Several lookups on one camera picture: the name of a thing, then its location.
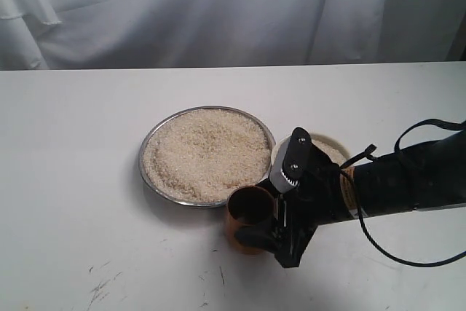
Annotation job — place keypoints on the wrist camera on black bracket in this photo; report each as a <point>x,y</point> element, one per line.
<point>290,160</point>

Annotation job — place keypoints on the steel plate of rice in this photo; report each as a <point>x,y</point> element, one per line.
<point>198,156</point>

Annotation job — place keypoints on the white bowl of rice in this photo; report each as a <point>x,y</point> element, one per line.
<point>331,147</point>

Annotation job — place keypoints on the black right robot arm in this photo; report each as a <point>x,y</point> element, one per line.
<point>426,176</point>

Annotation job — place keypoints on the brown wooden cup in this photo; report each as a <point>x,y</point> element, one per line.
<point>245,207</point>

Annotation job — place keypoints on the white backdrop curtain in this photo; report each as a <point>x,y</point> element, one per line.
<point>91,34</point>

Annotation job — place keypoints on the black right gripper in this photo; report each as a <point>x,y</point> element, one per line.
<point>298,212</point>

